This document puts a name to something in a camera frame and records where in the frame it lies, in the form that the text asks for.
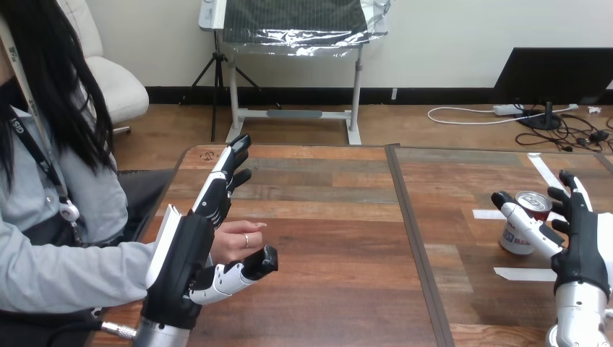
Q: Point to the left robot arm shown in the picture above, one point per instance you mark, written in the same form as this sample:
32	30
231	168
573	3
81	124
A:
158	336

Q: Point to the red and white drink can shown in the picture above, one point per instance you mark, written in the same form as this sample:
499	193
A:
513	242

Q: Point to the person's body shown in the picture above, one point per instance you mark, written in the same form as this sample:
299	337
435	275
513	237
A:
52	158

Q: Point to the black tripod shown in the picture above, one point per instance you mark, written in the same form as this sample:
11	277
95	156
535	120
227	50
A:
216	72

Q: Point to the dark screen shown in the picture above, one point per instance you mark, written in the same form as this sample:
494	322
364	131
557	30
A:
550	72

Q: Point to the person's hand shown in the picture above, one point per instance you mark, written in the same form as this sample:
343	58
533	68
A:
232	242

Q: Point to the white cushioned chair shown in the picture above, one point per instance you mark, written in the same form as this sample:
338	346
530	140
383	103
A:
117	86

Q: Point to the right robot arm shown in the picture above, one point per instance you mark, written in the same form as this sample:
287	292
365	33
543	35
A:
579	316

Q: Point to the person's forearm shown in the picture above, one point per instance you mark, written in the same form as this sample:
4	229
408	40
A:
72	273

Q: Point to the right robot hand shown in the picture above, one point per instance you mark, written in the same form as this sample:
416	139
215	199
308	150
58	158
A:
582	249

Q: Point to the white power strip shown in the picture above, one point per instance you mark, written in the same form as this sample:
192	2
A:
506	109

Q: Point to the white desk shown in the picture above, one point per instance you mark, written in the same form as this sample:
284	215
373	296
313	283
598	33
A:
355	96

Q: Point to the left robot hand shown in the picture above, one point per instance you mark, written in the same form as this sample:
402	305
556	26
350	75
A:
179	268

